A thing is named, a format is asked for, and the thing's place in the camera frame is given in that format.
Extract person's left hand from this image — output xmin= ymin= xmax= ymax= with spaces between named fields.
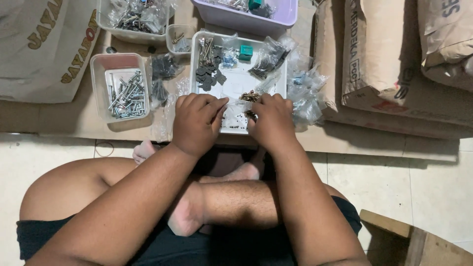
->
xmin=172 ymin=93 xmax=230 ymax=158

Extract person's right hand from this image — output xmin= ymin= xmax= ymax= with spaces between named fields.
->
xmin=247 ymin=93 xmax=296 ymax=154

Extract small clear plastic bag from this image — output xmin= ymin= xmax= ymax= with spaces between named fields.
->
xmin=220 ymin=97 xmax=259 ymax=125

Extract pile of brass screws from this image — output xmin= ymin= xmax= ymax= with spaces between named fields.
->
xmin=239 ymin=90 xmax=261 ymax=103

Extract heap of clear filled bags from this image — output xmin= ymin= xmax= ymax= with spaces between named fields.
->
xmin=287 ymin=51 xmax=330 ymax=129

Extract bag of dark grey parts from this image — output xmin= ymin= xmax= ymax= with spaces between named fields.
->
xmin=151 ymin=53 xmax=185 ymax=81
xmin=151 ymin=79 xmax=169 ymax=108

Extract pile of black flat plates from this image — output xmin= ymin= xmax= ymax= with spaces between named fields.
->
xmin=195 ymin=46 xmax=227 ymax=92

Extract white plastic tray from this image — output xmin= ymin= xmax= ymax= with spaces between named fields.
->
xmin=189 ymin=31 xmax=288 ymax=135

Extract clear bag of black parts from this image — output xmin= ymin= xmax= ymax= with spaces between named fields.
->
xmin=248 ymin=36 xmax=293 ymax=81

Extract pile of silver bolts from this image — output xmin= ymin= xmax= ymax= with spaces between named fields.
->
xmin=107 ymin=69 xmax=147 ymax=120

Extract bundle of long steel screws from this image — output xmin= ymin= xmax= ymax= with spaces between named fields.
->
xmin=197 ymin=37 xmax=215 ymax=68

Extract clear bag of blue parts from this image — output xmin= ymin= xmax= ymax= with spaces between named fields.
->
xmin=221 ymin=47 xmax=239 ymax=69

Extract small clear plastic cup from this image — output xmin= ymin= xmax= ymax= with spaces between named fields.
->
xmin=166 ymin=24 xmax=197 ymax=57

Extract person's right leg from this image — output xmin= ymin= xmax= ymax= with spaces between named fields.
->
xmin=132 ymin=139 xmax=349 ymax=238

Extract person's leg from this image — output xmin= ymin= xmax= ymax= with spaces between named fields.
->
xmin=19 ymin=157 xmax=262 ymax=223
xmin=132 ymin=139 xmax=349 ymax=238

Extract brown paper cement sack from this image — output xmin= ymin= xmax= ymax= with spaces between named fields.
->
xmin=341 ymin=0 xmax=473 ymax=128
xmin=313 ymin=0 xmax=346 ymax=112
xmin=322 ymin=105 xmax=473 ymax=140
xmin=417 ymin=0 xmax=473 ymax=93

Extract thin rubber band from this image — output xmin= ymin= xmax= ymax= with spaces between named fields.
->
xmin=94 ymin=141 xmax=115 ymax=158

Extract clear container with pink rim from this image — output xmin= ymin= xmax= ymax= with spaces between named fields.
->
xmin=90 ymin=53 xmax=151 ymax=123

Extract lavender plastic tub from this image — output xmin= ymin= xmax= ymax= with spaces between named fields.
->
xmin=190 ymin=0 xmax=299 ymax=38

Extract large clear container of bags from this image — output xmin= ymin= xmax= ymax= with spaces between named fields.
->
xmin=96 ymin=0 xmax=171 ymax=46

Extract person's black shorts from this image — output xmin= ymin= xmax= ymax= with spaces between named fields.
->
xmin=16 ymin=195 xmax=363 ymax=266

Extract person's left leg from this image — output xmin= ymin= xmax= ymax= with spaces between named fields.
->
xmin=19 ymin=157 xmax=262 ymax=223

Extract brown cardboard sheet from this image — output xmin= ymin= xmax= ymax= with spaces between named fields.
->
xmin=0 ymin=0 xmax=461 ymax=163

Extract white woven sack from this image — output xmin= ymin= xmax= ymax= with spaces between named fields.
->
xmin=0 ymin=0 xmax=101 ymax=104

